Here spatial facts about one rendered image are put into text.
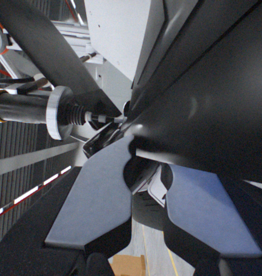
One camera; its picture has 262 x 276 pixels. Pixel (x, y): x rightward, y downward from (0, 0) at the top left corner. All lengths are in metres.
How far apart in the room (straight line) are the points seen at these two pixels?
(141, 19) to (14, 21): 0.26
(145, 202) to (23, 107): 0.32
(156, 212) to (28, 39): 0.43
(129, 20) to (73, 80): 0.24
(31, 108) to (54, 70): 0.09
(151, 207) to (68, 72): 0.34
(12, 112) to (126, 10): 0.36
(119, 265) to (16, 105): 8.03
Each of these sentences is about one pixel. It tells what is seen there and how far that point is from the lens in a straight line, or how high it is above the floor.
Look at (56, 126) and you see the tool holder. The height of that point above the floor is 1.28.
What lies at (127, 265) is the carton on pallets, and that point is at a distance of 8.23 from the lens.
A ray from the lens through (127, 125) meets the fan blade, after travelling 0.17.
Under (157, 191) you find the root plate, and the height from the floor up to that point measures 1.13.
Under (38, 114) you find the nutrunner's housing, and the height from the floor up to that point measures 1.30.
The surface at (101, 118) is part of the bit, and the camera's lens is 0.24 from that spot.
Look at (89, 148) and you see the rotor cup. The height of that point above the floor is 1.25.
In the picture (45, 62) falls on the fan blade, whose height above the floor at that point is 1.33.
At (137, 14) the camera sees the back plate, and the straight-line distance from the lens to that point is 0.49.
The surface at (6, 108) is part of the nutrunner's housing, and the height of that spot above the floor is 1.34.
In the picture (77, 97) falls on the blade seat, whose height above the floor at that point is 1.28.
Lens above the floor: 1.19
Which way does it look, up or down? 1 degrees down
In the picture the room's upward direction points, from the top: 83 degrees counter-clockwise
